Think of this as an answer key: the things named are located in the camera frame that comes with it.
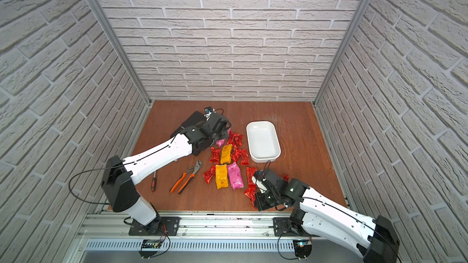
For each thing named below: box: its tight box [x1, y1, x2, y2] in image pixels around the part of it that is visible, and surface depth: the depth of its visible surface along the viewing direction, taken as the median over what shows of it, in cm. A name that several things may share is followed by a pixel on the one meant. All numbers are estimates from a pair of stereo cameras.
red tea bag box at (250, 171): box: [244, 166, 258, 193], surface depth 87 cm
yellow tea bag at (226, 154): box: [220, 144, 233, 165], surface depth 93 cm
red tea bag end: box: [226, 131, 248, 153], surface depth 99 cm
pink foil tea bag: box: [227, 161, 244, 190], surface depth 87 cm
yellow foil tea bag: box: [215, 164, 229, 190], surface depth 86 cm
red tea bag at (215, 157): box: [209, 146, 221, 169], surface depth 94 cm
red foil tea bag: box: [202, 164, 216, 184], surface depth 87 cm
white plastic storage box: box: [246, 120, 282, 164], surface depth 100 cm
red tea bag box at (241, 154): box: [231, 148, 250, 167], surface depth 94 cm
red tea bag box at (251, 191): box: [244, 176, 258, 211], surface depth 78 cm
